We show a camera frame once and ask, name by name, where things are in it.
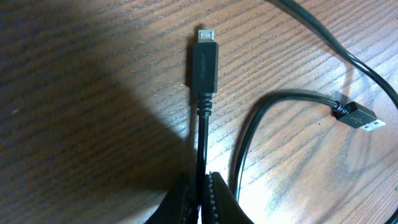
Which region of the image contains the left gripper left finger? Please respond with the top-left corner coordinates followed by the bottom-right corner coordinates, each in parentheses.
top-left (145, 174), bottom-right (198, 224)

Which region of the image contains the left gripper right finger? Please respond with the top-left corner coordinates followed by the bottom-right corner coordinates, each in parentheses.
top-left (201, 172), bottom-right (253, 224)

